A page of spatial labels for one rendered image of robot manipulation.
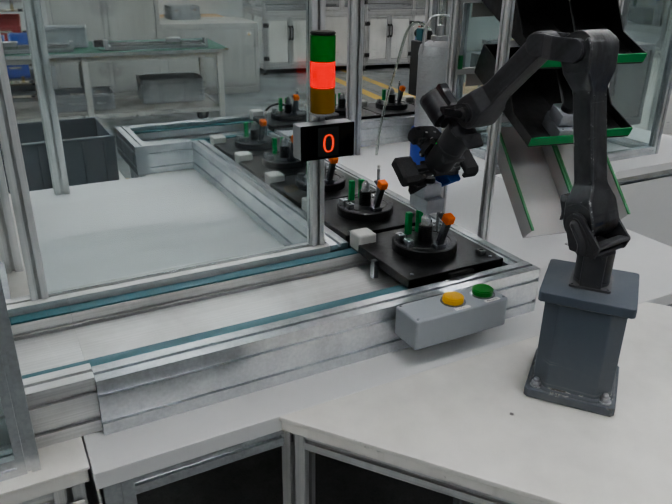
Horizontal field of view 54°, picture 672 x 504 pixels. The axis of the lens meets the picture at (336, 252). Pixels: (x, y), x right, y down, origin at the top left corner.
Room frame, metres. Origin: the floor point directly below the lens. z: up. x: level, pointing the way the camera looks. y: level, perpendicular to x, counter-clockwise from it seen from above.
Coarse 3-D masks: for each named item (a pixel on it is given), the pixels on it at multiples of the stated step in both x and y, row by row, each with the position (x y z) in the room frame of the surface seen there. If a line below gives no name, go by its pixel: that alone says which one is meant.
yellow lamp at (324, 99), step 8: (312, 88) 1.32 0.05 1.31; (312, 96) 1.32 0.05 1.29; (320, 96) 1.31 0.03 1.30; (328, 96) 1.31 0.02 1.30; (312, 104) 1.32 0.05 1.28; (320, 104) 1.31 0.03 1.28; (328, 104) 1.31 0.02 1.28; (312, 112) 1.32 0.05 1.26; (320, 112) 1.31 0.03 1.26; (328, 112) 1.31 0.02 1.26
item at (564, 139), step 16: (496, 48) 1.58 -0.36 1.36; (512, 48) 1.59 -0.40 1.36; (480, 64) 1.57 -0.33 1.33; (480, 80) 1.57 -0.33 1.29; (528, 80) 1.59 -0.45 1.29; (544, 80) 1.54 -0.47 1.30; (512, 96) 1.52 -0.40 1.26; (528, 96) 1.53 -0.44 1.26; (544, 96) 1.53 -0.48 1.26; (560, 96) 1.48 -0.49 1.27; (512, 112) 1.43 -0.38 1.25; (528, 112) 1.47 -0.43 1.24; (544, 112) 1.48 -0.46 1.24; (528, 128) 1.41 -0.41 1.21; (544, 128) 1.42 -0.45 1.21; (528, 144) 1.36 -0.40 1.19; (544, 144) 1.37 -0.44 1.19; (560, 144) 1.38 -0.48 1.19
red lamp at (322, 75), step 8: (312, 64) 1.32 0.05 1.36; (320, 64) 1.31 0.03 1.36; (328, 64) 1.31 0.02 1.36; (312, 72) 1.32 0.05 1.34; (320, 72) 1.31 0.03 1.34; (328, 72) 1.31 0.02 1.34; (312, 80) 1.32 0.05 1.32; (320, 80) 1.31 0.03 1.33; (328, 80) 1.31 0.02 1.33; (320, 88) 1.31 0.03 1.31; (328, 88) 1.31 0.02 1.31
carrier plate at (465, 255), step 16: (384, 240) 1.36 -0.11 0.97; (464, 240) 1.36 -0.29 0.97; (368, 256) 1.29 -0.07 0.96; (384, 256) 1.27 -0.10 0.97; (400, 256) 1.27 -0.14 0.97; (464, 256) 1.28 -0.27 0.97; (480, 256) 1.28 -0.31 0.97; (496, 256) 1.28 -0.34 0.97; (400, 272) 1.19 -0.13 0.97; (416, 272) 1.19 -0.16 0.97; (432, 272) 1.19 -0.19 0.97; (448, 272) 1.20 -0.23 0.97
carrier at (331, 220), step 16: (352, 192) 1.57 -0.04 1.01; (368, 192) 1.53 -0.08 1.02; (336, 208) 1.56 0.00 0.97; (352, 208) 1.50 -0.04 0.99; (368, 208) 1.51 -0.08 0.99; (384, 208) 1.52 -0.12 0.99; (400, 208) 1.57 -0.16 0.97; (336, 224) 1.45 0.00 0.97; (352, 224) 1.45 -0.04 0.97; (368, 224) 1.45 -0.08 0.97; (384, 224) 1.46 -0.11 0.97; (400, 224) 1.46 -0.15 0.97
